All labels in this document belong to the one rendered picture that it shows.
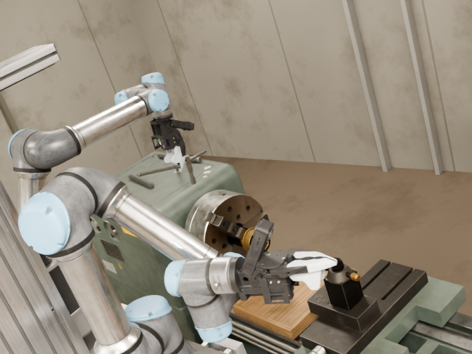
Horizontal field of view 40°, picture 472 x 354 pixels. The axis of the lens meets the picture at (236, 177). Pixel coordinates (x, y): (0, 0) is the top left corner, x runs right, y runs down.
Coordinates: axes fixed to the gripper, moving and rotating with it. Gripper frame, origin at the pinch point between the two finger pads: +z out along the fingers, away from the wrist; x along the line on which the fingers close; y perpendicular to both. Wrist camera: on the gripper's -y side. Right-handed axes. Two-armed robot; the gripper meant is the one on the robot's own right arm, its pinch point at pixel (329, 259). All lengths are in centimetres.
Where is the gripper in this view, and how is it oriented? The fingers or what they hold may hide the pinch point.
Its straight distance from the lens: 125.2
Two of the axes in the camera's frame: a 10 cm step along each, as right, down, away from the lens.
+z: 9.0, -1.1, -4.2
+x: -3.5, 3.7, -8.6
